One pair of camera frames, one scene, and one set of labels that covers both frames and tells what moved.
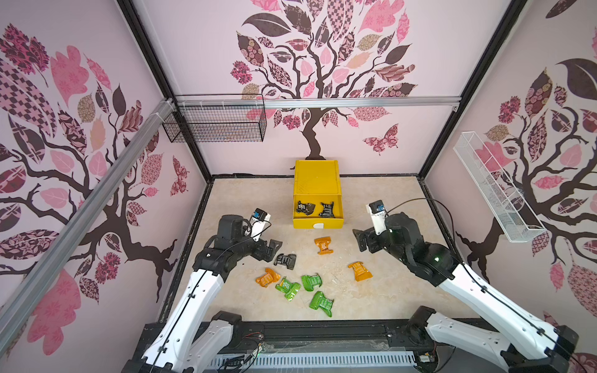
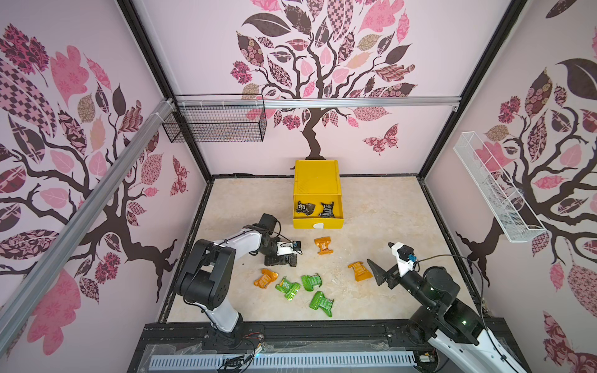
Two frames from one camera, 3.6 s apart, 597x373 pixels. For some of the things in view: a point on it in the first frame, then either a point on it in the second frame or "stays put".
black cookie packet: x=306 y=207 stays put
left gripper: x=268 y=252 to x=276 y=259
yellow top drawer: x=314 y=221 stays put
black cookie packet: x=327 y=211 stays put
